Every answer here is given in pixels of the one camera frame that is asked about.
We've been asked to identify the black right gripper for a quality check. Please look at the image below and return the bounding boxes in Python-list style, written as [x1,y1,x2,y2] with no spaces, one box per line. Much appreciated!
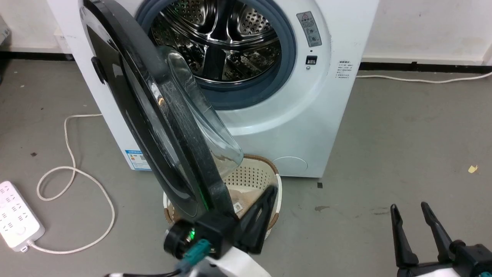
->
[390,201,492,277]

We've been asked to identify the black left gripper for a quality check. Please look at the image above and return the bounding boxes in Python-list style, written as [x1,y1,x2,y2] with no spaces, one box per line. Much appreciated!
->
[163,185,278,260]

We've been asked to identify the black round washing machine door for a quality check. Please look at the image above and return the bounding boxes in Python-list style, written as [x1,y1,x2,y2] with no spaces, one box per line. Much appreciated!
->
[79,0,244,226]

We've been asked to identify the white front-load washing machine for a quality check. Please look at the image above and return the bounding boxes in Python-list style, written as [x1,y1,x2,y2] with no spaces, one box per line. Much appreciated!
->
[47,0,380,179]

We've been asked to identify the grey rubber door gasket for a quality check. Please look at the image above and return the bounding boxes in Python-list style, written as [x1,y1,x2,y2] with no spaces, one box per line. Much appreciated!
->
[135,0,298,111]

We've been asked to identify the white perforated laundry basket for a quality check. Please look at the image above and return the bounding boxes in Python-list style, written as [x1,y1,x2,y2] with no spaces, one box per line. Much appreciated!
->
[163,154,283,240]

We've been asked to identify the round filter cover panel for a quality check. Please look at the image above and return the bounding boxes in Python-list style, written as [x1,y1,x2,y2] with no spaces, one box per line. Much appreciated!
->
[271,155,308,178]

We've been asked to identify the blue white energy label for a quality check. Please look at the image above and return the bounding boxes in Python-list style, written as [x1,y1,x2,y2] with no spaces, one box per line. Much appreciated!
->
[125,149,151,171]

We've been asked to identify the small text label sticker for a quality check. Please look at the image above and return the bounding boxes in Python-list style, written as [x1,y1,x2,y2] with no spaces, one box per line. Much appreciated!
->
[336,60,354,80]

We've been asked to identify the steel perforated washer drum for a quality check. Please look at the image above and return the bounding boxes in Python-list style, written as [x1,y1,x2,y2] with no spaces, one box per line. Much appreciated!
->
[148,0,284,84]

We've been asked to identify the grey warning sticker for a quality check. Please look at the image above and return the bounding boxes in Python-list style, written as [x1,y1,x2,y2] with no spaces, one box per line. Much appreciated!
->
[296,11,323,48]

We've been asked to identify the white power strip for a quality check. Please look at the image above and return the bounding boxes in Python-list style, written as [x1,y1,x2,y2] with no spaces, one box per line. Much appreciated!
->
[0,180,46,253]

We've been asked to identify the teal cable connector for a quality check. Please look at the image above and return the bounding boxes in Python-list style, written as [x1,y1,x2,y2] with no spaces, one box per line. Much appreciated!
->
[180,239,212,271]

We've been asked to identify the thin white floor cable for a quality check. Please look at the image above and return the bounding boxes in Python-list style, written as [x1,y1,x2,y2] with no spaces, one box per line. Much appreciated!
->
[355,71,492,84]

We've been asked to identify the white power strip cable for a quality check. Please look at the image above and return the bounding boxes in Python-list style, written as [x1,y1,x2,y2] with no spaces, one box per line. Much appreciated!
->
[22,113,116,255]

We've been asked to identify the grey object at wall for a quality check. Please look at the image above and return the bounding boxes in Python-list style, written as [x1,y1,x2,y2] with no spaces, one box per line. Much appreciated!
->
[0,15,11,52]

